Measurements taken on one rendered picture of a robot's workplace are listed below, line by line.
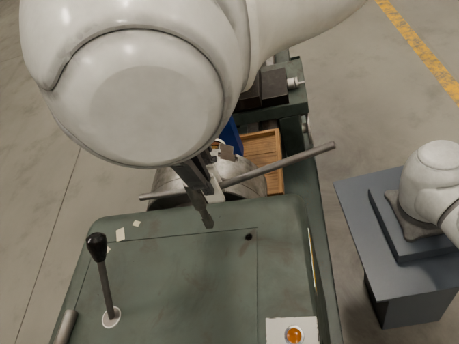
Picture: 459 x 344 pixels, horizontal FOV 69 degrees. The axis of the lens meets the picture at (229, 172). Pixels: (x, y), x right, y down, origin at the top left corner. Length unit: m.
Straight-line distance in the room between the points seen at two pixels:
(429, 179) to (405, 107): 1.76
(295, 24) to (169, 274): 0.51
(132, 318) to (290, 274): 0.28
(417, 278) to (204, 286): 0.70
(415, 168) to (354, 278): 1.06
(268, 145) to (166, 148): 1.11
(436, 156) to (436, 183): 0.07
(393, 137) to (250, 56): 2.28
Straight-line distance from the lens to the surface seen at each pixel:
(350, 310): 1.86
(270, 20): 0.22
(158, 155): 0.16
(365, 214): 1.21
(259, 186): 0.83
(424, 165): 0.94
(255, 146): 1.27
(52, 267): 2.72
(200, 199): 0.57
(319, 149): 0.49
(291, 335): 0.55
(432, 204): 0.97
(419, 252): 1.11
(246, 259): 0.60
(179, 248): 0.66
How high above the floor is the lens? 1.79
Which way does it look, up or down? 48 degrees down
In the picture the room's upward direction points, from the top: 24 degrees counter-clockwise
